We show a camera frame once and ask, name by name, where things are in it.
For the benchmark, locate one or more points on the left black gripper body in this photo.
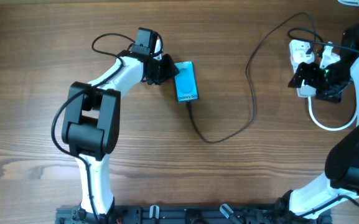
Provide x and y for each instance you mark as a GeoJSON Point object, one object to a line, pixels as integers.
{"type": "Point", "coordinates": [159, 70]}

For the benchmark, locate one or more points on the white power strip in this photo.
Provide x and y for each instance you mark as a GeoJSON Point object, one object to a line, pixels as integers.
{"type": "Point", "coordinates": [305, 90]}

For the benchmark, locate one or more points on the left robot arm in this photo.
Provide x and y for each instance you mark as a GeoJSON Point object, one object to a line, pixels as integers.
{"type": "Point", "coordinates": [92, 117]}

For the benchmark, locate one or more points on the white USB charger plug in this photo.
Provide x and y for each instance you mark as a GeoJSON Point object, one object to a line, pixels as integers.
{"type": "Point", "coordinates": [300, 56]}

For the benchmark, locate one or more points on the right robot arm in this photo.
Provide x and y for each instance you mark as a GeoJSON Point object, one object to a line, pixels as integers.
{"type": "Point", "coordinates": [339, 181]}

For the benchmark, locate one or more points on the Galaxy S25 smartphone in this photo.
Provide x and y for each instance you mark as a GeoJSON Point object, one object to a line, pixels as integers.
{"type": "Point", "coordinates": [185, 82]}

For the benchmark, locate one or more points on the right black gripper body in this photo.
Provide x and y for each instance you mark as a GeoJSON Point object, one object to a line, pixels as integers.
{"type": "Point", "coordinates": [310, 78]}

